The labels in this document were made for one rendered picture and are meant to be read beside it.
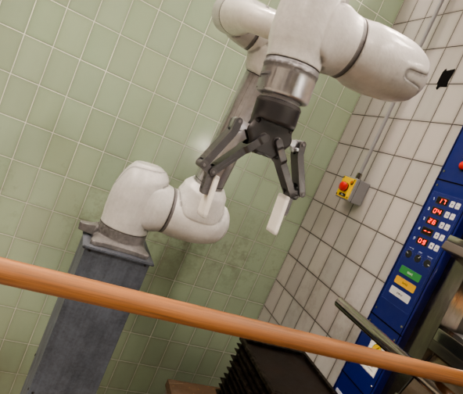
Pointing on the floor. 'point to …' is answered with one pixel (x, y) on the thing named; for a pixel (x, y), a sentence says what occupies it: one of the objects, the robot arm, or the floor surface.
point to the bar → (385, 343)
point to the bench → (188, 388)
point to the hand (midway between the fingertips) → (239, 218)
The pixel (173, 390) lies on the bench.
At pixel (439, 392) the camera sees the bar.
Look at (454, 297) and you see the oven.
